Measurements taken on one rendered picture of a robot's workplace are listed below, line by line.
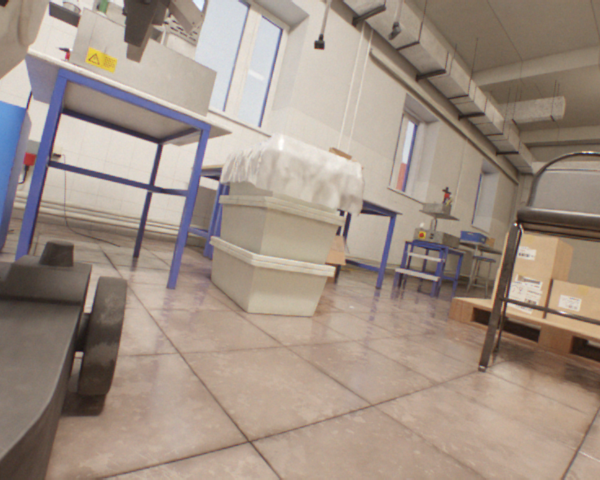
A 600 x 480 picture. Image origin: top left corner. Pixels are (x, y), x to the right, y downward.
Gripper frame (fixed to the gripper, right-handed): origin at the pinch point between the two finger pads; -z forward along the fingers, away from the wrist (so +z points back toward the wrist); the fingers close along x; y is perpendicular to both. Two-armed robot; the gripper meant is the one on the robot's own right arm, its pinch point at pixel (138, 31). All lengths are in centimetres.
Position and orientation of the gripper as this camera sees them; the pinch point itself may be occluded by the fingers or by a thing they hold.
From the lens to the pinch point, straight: 53.4
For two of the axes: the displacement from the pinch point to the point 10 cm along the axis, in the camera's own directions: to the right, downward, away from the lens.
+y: -8.6, -1.9, -4.8
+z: 3.0, -9.4, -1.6
